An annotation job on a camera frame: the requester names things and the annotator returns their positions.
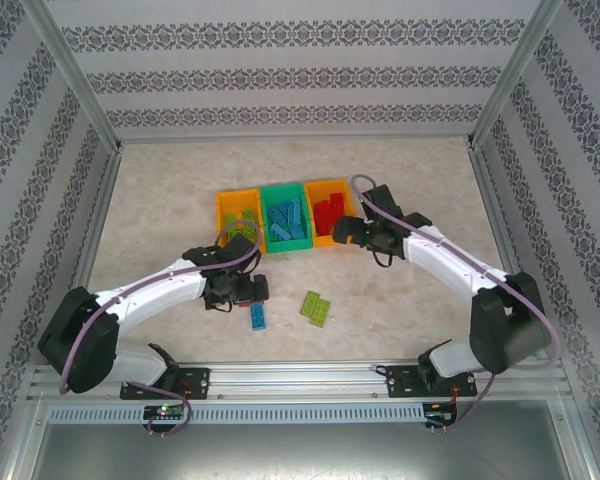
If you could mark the aluminium frame rail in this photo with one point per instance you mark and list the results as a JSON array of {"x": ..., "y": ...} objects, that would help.
[
  {"x": 495, "y": 210},
  {"x": 90, "y": 250}
]

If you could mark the small circuit board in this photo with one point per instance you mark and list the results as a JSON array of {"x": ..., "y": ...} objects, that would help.
[
  {"x": 441, "y": 414},
  {"x": 165, "y": 412}
]

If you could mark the orange plastic bin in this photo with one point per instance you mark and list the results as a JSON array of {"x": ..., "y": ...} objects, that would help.
[
  {"x": 237, "y": 197},
  {"x": 322, "y": 241}
]

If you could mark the aluminium frame post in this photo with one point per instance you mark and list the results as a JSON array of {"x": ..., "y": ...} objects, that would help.
[
  {"x": 508, "y": 80},
  {"x": 79, "y": 80}
]

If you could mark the grey metal panel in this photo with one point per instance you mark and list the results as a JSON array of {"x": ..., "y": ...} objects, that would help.
[{"x": 300, "y": 455}]

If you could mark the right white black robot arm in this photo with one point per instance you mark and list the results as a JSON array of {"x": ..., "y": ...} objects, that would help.
[{"x": 440, "y": 267}]

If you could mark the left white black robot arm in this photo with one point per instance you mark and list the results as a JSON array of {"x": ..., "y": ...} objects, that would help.
[{"x": 150, "y": 292}]

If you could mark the aluminium mounting rail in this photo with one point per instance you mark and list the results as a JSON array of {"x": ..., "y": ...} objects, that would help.
[{"x": 290, "y": 380}]

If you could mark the green plastic bin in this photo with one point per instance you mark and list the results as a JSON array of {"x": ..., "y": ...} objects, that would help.
[{"x": 290, "y": 245}]

